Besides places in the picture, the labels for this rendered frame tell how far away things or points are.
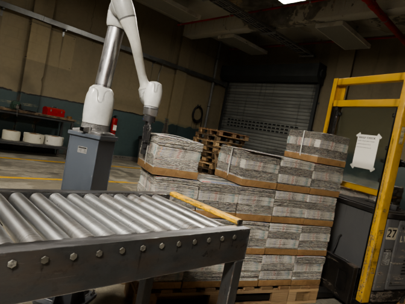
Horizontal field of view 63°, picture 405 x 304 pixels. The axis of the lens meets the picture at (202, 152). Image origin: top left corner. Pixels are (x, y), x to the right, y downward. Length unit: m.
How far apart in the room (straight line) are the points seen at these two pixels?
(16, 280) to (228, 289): 0.75
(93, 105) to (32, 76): 6.39
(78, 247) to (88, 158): 1.11
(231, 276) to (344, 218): 2.05
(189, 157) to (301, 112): 7.77
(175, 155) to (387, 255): 1.91
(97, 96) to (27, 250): 1.26
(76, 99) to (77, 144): 6.76
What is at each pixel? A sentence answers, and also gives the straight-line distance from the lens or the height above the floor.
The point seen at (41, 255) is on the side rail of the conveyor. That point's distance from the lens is 0.85.
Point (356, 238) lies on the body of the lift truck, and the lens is 3.15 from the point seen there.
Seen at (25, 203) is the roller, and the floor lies 0.80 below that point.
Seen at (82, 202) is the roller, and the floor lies 0.80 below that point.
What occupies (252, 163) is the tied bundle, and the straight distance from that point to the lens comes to 2.20.
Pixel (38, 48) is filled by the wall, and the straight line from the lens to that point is 8.37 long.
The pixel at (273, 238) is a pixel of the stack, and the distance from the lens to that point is 2.46.
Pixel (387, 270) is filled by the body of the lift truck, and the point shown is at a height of 0.33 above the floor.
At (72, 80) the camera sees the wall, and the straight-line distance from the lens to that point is 8.67.
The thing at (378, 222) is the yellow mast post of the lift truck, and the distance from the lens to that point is 2.84.
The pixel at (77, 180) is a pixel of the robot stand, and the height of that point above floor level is 0.73.
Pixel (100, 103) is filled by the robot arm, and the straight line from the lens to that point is 1.94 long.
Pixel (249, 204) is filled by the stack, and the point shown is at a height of 0.72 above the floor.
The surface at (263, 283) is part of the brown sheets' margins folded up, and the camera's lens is 2.54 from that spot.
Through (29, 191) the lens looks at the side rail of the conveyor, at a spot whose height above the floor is 0.80.
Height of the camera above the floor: 1.11
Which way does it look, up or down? 3 degrees down
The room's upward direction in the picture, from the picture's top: 11 degrees clockwise
